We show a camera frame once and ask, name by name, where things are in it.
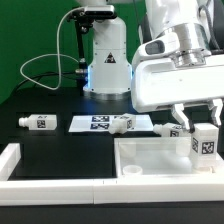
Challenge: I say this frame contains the black cables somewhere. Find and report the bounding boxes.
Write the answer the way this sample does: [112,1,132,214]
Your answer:
[13,70,88,95]

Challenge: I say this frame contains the white U-shaped fence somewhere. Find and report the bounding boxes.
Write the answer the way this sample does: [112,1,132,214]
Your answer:
[0,143,224,206]

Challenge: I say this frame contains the white tag sheet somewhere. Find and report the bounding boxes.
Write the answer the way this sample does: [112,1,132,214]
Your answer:
[69,115,153,133]

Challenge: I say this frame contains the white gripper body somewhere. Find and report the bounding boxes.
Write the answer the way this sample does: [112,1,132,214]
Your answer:
[131,55,224,112]

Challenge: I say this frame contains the black camera on stand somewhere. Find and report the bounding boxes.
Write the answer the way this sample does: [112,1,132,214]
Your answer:
[66,5,117,63]

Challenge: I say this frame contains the grey cable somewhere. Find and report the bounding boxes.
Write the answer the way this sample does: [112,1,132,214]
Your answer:
[19,7,84,91]

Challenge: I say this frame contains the white square tabletop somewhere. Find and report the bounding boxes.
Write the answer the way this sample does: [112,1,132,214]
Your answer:
[114,137,224,177]

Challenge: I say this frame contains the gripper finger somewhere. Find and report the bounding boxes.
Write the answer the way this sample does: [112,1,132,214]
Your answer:
[208,98,223,127]
[171,104,194,133]

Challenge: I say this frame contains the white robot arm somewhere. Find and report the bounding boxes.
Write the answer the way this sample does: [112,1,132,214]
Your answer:
[76,0,224,131]

